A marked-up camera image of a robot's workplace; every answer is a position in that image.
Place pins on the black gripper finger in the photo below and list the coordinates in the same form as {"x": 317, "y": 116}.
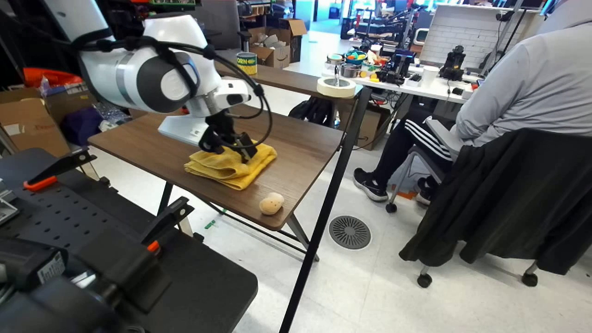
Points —
{"x": 245, "y": 148}
{"x": 212, "y": 142}

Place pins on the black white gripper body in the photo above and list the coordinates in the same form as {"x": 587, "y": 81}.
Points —
{"x": 206, "y": 112}

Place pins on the yellow towel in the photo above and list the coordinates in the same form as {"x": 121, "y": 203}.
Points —
{"x": 229, "y": 166}

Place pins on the beige potato toy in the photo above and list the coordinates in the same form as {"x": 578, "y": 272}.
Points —
{"x": 271, "y": 203}

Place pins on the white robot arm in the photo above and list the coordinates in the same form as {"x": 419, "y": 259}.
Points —
{"x": 162, "y": 64}

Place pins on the yellow green labelled can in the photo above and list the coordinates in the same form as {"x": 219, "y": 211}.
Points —
{"x": 247, "y": 61}

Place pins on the white tape roll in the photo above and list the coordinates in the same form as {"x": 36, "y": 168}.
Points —
{"x": 338, "y": 87}

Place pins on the round floor drain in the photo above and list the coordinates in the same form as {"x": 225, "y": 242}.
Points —
{"x": 351, "y": 231}

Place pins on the brown cardboard box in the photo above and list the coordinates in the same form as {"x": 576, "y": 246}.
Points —
{"x": 53, "y": 122}

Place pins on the black office chair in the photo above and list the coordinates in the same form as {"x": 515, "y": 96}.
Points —
{"x": 526, "y": 194}

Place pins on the person in grey shirt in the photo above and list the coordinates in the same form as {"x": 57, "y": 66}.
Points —
{"x": 545, "y": 81}

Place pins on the orange handled black clamp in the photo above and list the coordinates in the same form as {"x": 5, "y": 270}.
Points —
{"x": 49, "y": 174}

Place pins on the black perforated mount plate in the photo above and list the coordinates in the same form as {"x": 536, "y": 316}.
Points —
{"x": 79, "y": 257}

